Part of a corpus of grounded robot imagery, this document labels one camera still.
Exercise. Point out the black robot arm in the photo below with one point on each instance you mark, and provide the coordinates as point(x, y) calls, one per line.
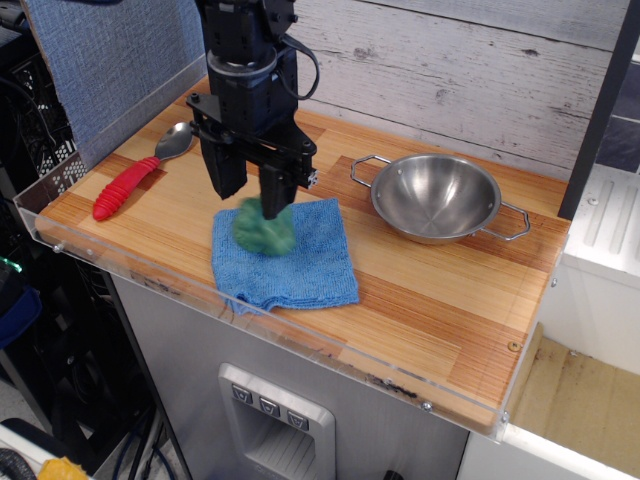
point(243, 30)

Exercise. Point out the white toy sink counter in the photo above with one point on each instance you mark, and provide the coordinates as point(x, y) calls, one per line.
point(576, 403)

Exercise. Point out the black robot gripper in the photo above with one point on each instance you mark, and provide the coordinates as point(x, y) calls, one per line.
point(249, 117)

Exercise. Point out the blue folded cloth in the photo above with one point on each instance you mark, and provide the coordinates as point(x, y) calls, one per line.
point(317, 273)

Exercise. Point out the stainless steel bowl with handles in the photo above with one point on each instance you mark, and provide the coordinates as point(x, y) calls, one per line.
point(434, 198)

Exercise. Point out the green toy vegetable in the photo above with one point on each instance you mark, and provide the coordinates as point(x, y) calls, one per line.
point(255, 234)

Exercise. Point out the blue fabric panel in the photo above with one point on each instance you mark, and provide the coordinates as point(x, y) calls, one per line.
point(117, 64)

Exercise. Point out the spoon with red handle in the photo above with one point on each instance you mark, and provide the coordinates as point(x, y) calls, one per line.
point(175, 142)

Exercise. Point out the black vertical post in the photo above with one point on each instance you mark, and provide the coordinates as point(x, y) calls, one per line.
point(620, 61)

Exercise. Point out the clear acrylic edge guard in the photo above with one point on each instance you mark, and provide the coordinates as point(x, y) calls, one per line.
point(440, 326)

